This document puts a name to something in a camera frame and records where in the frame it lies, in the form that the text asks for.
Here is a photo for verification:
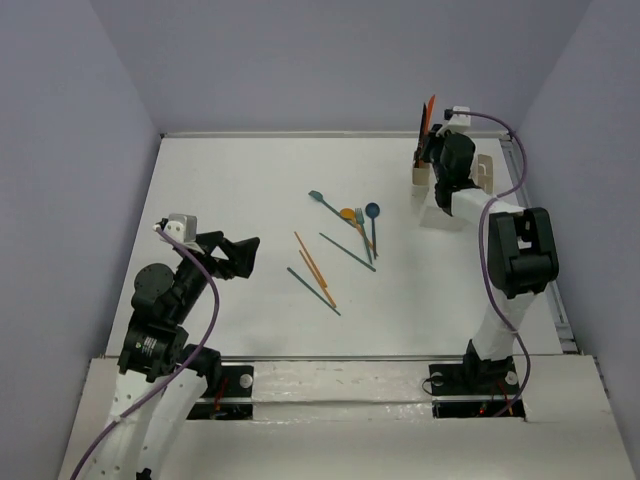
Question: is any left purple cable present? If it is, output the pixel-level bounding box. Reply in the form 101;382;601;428
67;228;222;480

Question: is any orange plastic spoon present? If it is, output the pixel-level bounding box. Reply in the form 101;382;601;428
340;208;373;251

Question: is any black handled steel knife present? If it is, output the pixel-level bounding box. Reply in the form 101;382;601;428
417;103;428;150

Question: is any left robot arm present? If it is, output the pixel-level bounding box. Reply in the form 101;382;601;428
71;218;260;479

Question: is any white utensil organizer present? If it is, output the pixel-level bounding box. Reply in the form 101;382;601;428
411;154;494;232

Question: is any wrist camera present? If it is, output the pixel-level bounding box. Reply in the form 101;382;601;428
438;106;471;136
154;213;202;252

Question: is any green chopstick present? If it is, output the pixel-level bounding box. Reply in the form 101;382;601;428
319;232;377;272
286;267;341;316

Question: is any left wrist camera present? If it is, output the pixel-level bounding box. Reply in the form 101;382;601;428
154;213;202;252

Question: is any orange plastic knife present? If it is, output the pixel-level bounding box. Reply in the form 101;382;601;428
425;94;436;136

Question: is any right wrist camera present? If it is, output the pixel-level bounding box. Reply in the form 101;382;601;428
438;106;471;136

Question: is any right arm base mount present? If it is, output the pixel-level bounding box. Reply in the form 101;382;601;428
421;362;526;419

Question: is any orange chopstick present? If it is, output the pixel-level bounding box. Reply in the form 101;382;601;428
299;250;337;308
294;231;328;288

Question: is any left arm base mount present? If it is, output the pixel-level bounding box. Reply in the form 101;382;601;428
187;362;254;421

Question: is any blue plastic spoon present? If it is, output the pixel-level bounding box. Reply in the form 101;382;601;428
365;202;380;258

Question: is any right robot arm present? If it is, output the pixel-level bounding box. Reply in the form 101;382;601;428
414;124;559;395

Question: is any teal plastic fork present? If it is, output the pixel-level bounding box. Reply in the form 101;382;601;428
355;208;373;265

